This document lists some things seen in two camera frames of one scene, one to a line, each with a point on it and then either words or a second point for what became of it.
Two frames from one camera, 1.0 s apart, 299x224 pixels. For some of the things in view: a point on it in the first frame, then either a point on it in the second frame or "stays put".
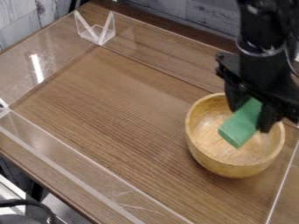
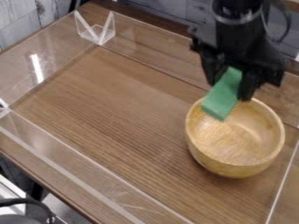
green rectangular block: x=240 y=126 -> x=223 y=94
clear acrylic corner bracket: x=97 y=34 stays put
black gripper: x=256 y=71 -> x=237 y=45
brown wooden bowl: x=257 y=155 stays put
